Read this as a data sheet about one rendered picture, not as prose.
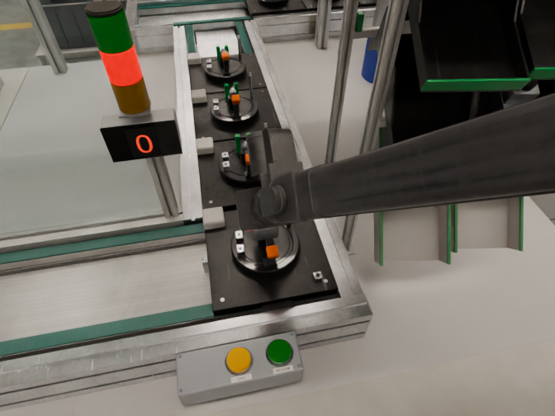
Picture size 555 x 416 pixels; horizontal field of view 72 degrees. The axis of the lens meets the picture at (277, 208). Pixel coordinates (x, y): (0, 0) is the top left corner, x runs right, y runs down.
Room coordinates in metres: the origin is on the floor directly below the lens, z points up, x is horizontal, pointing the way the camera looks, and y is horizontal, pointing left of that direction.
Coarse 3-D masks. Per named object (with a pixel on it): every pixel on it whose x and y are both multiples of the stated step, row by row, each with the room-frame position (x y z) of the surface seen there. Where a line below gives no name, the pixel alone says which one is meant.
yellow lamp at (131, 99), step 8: (144, 80) 0.56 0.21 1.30; (112, 88) 0.53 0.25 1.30; (120, 88) 0.52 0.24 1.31; (128, 88) 0.53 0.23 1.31; (136, 88) 0.53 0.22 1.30; (144, 88) 0.54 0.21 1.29; (120, 96) 0.52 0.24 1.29; (128, 96) 0.52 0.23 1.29; (136, 96) 0.53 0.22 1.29; (144, 96) 0.54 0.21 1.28; (120, 104) 0.53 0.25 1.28; (128, 104) 0.52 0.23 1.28; (136, 104) 0.53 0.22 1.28; (144, 104) 0.53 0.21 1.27; (128, 112) 0.52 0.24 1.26; (136, 112) 0.53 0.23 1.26
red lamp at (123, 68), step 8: (104, 56) 0.53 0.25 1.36; (112, 56) 0.52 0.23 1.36; (120, 56) 0.53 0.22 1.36; (128, 56) 0.53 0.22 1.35; (136, 56) 0.55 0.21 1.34; (104, 64) 0.53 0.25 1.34; (112, 64) 0.52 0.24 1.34; (120, 64) 0.52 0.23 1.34; (128, 64) 0.53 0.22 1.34; (136, 64) 0.54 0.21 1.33; (112, 72) 0.52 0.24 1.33; (120, 72) 0.52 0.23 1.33; (128, 72) 0.53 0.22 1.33; (136, 72) 0.54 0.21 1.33; (112, 80) 0.53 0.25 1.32; (120, 80) 0.52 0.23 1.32; (128, 80) 0.53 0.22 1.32; (136, 80) 0.53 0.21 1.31
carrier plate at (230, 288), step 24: (216, 240) 0.49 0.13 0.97; (312, 240) 0.49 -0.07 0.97; (216, 264) 0.43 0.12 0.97; (312, 264) 0.43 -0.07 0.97; (216, 288) 0.38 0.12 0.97; (240, 288) 0.38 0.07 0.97; (264, 288) 0.38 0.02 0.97; (288, 288) 0.38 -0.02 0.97; (312, 288) 0.38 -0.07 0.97; (336, 288) 0.38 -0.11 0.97; (216, 312) 0.33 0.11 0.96
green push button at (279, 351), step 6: (276, 342) 0.27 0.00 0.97; (282, 342) 0.27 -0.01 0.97; (270, 348) 0.26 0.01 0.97; (276, 348) 0.26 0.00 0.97; (282, 348) 0.26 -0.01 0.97; (288, 348) 0.26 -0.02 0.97; (270, 354) 0.25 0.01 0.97; (276, 354) 0.25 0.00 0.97; (282, 354) 0.25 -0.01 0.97; (288, 354) 0.25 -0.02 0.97; (276, 360) 0.24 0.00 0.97; (282, 360) 0.24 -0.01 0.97
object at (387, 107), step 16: (384, 16) 0.67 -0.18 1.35; (400, 48) 0.68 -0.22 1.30; (400, 64) 0.64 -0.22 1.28; (400, 80) 0.61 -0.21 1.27; (416, 80) 0.62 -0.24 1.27; (400, 96) 0.59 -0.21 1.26; (416, 96) 0.59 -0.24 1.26; (432, 96) 0.59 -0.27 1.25; (448, 96) 0.59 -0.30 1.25; (464, 96) 0.56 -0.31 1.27; (400, 112) 0.56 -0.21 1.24; (416, 112) 0.56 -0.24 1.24; (432, 112) 0.56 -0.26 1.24; (448, 112) 0.56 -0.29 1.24; (464, 112) 0.54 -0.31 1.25; (400, 128) 0.53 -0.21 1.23; (416, 128) 0.53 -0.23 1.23; (432, 128) 0.53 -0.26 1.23
